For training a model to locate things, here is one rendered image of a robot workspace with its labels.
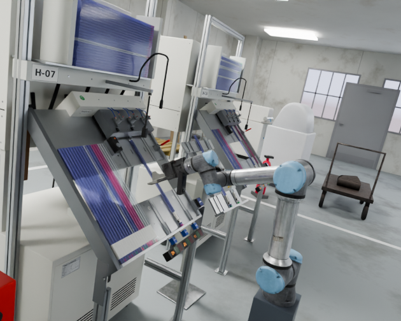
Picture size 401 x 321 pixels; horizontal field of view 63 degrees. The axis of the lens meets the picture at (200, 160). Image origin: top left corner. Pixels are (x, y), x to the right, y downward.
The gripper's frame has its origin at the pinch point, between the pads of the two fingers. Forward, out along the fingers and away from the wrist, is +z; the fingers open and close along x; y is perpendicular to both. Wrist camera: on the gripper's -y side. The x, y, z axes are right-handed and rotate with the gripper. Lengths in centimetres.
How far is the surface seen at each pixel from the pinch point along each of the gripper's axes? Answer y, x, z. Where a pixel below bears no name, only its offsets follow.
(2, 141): 37, 49, 31
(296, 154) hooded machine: -29, -385, 6
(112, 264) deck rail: -23, 49, -5
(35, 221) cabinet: 1, 32, 53
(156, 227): -19.1, 16.2, -4.2
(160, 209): -12.7, 7.3, -2.5
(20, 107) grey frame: 43, 53, 10
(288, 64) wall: 205, -885, 42
